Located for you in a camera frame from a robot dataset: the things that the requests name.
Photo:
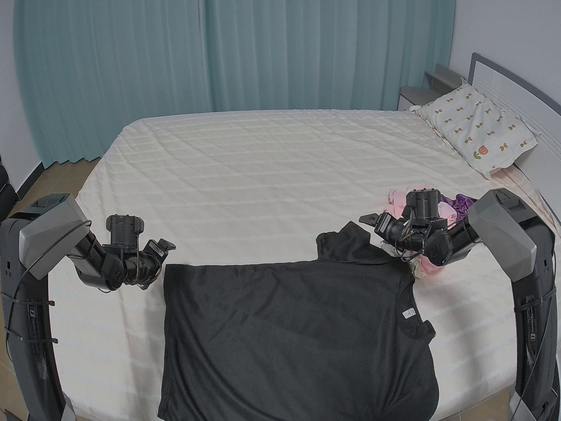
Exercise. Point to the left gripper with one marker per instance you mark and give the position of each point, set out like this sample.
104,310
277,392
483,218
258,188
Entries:
151,261

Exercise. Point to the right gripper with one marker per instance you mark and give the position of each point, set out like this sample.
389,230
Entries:
392,230

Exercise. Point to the black T-shirt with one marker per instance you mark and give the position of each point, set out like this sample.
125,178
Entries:
285,322

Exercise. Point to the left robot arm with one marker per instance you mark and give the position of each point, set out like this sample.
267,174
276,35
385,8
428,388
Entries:
44,235

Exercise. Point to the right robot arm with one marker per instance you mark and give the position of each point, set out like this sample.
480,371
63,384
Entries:
504,235

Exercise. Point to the pile of clothes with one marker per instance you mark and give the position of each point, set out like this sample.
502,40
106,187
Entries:
396,201

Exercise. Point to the bed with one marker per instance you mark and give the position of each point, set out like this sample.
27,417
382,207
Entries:
263,169

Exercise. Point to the purple garment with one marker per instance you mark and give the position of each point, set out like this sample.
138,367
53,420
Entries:
460,204

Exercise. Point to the grey white bedside table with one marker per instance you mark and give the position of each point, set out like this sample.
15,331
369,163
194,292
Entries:
420,92

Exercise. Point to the white printed pillow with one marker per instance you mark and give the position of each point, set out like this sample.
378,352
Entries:
477,125

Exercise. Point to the dark chest of drawers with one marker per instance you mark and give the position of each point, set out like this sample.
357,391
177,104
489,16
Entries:
6,191

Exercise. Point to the blue-green curtain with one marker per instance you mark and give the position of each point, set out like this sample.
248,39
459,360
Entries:
328,37
109,59

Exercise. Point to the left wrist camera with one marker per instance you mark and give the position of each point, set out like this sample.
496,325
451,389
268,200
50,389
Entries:
125,228

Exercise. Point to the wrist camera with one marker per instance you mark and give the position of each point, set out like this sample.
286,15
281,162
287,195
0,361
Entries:
424,202
125,228

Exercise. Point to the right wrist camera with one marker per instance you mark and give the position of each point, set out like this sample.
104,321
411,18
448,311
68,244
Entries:
424,202

